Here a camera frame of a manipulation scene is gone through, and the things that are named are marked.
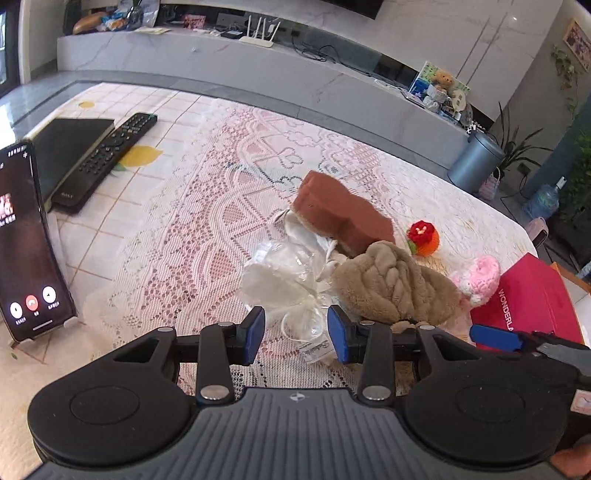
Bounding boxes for black smartphone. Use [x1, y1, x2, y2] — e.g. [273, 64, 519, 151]
[0, 141, 79, 343]

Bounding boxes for grey metal trash bin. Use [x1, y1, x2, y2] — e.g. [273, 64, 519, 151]
[447, 130, 507, 194]

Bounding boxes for black cables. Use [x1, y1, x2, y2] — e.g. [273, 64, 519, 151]
[290, 28, 379, 75]

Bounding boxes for framed wall picture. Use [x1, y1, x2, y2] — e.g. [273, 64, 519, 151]
[562, 18, 591, 73]

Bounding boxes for brown sponge block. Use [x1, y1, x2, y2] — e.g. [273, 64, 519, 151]
[290, 170, 397, 258]

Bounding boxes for white phone stand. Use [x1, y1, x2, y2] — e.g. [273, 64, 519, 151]
[8, 314, 80, 345]

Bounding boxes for black television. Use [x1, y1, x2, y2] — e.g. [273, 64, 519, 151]
[318, 0, 385, 20]

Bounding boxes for clear plastic wrapper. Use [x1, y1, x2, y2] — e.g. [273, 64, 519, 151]
[240, 231, 345, 366]

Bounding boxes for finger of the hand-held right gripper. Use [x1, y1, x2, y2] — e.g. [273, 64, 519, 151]
[468, 324, 555, 357]

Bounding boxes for white wifi router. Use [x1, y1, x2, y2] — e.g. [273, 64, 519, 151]
[239, 15, 281, 46]

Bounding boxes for beige braided plush hat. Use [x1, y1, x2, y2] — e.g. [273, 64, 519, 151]
[330, 240, 462, 325]

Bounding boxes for hanging vine plant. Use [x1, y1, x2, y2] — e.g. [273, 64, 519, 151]
[551, 44, 583, 118]

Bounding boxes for black remote control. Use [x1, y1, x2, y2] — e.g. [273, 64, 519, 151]
[76, 112, 158, 195]

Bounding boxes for bread loaf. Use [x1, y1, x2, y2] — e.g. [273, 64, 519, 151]
[73, 12, 110, 36]

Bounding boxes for person's right hand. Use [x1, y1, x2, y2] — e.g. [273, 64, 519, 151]
[551, 440, 591, 477]

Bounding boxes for brown teddy bear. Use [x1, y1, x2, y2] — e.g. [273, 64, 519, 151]
[427, 69, 455, 112]

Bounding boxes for clear plastic bag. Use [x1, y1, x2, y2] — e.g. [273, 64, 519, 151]
[137, 0, 161, 29]

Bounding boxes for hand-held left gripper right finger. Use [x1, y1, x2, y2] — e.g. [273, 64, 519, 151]
[326, 305, 486, 407]

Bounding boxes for small pink bag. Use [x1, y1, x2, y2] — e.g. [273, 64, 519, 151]
[480, 168, 502, 200]

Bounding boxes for blue water jug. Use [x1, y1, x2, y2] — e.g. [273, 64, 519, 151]
[524, 178, 567, 221]

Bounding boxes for orange crochet ball red flower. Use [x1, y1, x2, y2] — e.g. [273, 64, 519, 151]
[405, 220, 440, 256]

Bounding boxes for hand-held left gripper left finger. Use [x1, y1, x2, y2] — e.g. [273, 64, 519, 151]
[112, 306, 267, 407]

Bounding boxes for white marble TV cabinet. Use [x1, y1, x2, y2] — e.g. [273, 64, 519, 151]
[56, 4, 477, 182]

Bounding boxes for long leaf potted plant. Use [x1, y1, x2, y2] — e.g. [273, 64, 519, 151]
[492, 102, 554, 172]

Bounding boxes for snack packets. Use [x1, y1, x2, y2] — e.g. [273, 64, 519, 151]
[99, 9, 139, 32]

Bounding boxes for pink heater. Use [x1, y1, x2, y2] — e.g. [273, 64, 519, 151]
[526, 218, 551, 251]

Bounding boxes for pink crochet toy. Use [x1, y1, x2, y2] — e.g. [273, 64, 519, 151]
[450, 255, 502, 308]

